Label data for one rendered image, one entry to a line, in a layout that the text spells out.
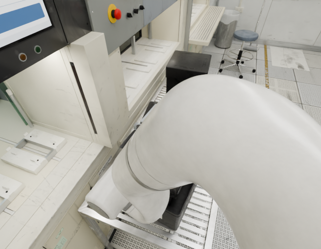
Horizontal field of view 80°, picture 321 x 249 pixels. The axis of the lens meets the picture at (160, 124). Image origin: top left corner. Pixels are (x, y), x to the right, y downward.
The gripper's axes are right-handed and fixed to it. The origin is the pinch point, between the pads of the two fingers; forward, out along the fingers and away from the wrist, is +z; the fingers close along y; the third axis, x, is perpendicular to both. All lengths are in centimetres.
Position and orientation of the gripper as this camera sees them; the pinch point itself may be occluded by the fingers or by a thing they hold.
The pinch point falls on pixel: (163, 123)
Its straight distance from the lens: 62.8
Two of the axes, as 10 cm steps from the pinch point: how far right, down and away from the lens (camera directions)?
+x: -0.1, -7.2, -7.0
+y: 8.8, 3.2, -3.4
